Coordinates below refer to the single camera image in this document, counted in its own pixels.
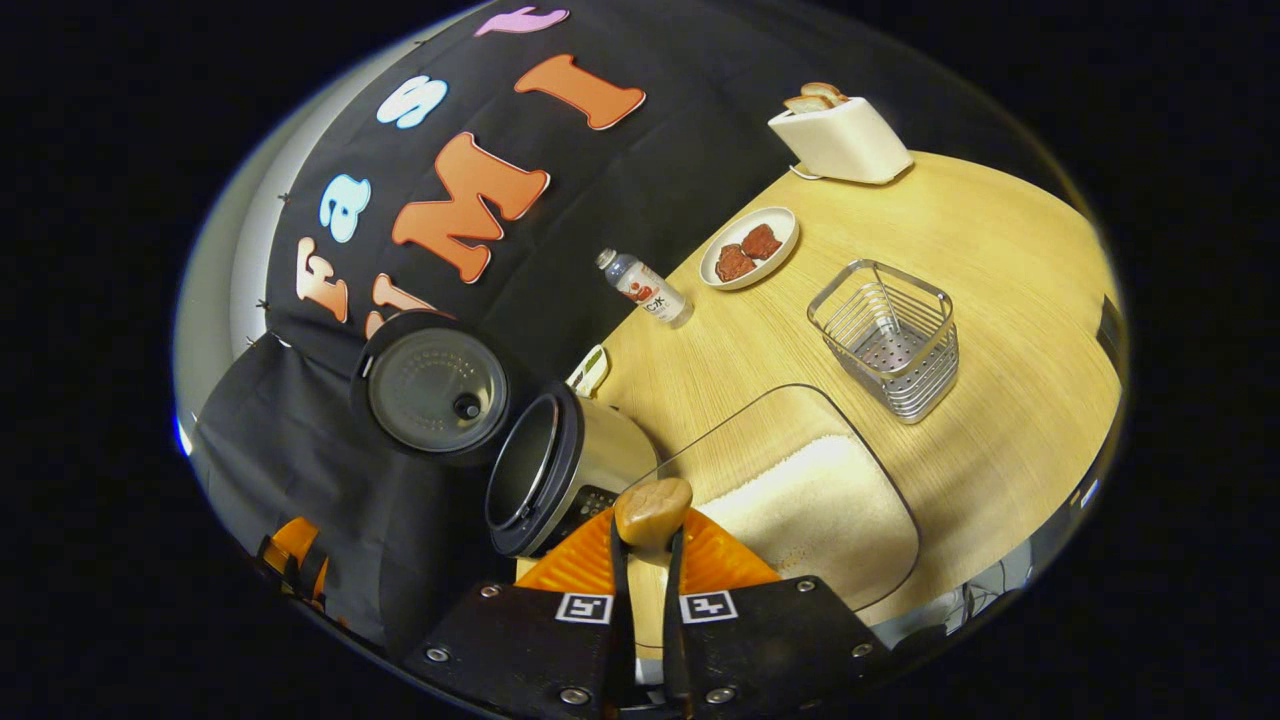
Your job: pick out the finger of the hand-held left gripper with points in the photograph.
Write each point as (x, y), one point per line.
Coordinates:
(295, 545)

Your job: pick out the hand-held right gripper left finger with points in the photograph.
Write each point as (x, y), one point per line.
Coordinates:
(530, 650)

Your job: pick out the clear plastic bottle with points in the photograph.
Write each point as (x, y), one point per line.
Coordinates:
(650, 290)

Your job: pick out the clear plastic box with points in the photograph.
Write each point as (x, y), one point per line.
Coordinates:
(760, 430)

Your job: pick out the white rice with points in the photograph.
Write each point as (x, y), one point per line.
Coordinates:
(830, 520)

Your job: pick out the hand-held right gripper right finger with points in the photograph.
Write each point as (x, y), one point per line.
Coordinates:
(770, 650)

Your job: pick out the white toaster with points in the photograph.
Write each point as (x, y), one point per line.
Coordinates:
(845, 145)

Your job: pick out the brown meat piece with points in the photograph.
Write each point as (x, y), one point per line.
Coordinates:
(735, 263)
(761, 241)

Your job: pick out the white round plate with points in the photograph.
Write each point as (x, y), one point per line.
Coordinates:
(780, 265)

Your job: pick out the dark rice cooker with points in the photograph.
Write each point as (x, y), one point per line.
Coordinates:
(600, 450)

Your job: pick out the white divided dish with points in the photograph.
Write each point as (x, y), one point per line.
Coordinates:
(590, 370)

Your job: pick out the wooden spoon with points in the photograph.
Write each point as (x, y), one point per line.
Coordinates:
(652, 510)

